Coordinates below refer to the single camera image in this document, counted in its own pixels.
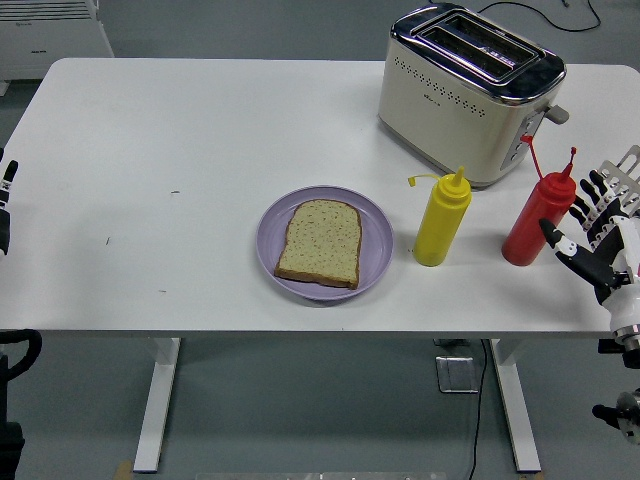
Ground yellow squeeze bottle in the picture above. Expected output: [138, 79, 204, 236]
[407, 166, 474, 268]

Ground red squeeze bottle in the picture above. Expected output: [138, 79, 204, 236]
[501, 133, 579, 267]

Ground black cable under table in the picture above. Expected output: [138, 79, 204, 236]
[467, 339, 489, 480]

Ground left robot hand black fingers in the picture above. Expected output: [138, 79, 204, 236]
[0, 147, 21, 257]

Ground white floor appliance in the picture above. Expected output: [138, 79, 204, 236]
[0, 0, 115, 96]

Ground silver floor socket plate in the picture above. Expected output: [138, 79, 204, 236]
[434, 355, 480, 395]

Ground purple round plate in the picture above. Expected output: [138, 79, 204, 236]
[256, 185, 395, 303]

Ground black cable on floor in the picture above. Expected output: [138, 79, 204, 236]
[477, 0, 604, 33]

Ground white table leg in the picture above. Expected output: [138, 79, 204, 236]
[488, 338, 542, 474]
[133, 337, 182, 474]

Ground slice of bread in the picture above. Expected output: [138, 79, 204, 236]
[273, 198, 363, 291]

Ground cream and chrome toaster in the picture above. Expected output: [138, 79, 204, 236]
[377, 2, 571, 190]

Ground silver perforated metal rack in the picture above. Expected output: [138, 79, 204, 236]
[597, 144, 640, 204]

